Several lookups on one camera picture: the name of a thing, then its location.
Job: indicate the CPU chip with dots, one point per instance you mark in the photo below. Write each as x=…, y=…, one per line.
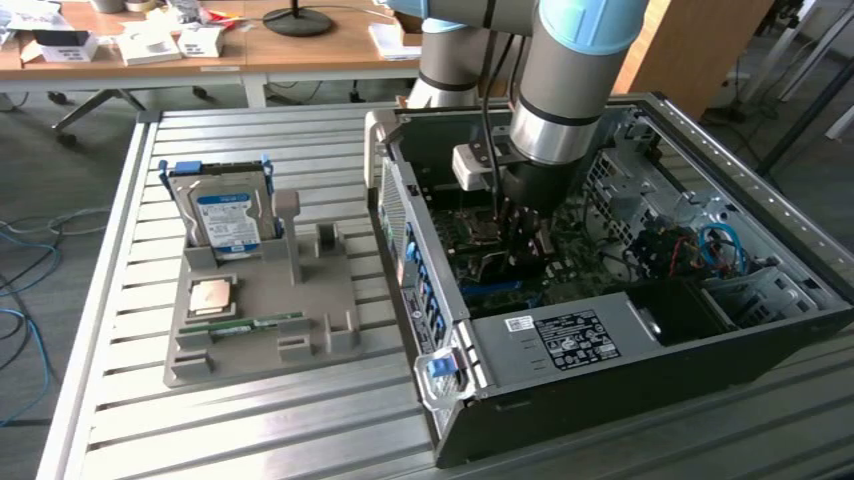
x=213, y=297

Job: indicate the wooden desk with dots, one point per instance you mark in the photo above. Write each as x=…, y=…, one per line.
x=301, y=50

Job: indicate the green motherboard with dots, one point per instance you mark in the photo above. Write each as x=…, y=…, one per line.
x=581, y=270

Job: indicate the grey power supply unit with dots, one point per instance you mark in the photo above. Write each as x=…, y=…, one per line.
x=514, y=350

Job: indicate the small white labelled box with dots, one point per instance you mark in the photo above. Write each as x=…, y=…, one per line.
x=201, y=42

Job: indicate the blue expansion slot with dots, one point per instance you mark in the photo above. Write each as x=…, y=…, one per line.
x=494, y=288

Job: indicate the grey cup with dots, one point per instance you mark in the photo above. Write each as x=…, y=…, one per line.
x=109, y=5

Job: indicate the blue case latch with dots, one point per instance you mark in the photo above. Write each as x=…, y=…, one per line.
x=441, y=367

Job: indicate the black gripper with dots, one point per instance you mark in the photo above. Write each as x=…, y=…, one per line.
x=544, y=190

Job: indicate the black open PC case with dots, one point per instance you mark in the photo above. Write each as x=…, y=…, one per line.
x=601, y=410

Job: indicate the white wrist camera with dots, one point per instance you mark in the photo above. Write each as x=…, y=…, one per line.
x=474, y=172

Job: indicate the low-profile graphics card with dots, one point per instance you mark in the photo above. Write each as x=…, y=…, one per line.
x=494, y=267

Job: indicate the white booklet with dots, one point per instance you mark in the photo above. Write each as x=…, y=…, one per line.
x=394, y=42

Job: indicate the grey parts rack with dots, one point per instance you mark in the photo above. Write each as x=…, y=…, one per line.
x=268, y=295

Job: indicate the black lamp base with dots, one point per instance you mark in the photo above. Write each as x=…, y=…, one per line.
x=297, y=22

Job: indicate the tape roll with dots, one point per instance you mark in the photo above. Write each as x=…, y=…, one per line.
x=141, y=5

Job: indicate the red and yellow item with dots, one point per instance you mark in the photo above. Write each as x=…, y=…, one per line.
x=223, y=21

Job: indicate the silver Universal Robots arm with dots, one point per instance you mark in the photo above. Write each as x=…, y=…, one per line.
x=574, y=75

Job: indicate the green RAM stick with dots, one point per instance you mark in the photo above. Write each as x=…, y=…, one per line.
x=234, y=326

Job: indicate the silver disk bay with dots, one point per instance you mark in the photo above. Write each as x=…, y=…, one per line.
x=768, y=295

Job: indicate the wooden cabinet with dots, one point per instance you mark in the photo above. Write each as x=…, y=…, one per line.
x=701, y=50

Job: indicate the black and white carton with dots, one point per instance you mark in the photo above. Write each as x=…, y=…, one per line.
x=67, y=47

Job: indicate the hard disk in blue caddy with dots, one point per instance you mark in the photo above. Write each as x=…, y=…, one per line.
x=227, y=215

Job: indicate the white box with round insert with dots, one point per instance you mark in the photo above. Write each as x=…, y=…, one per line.
x=150, y=47

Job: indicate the CPU socket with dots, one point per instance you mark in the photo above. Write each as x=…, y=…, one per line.
x=477, y=227

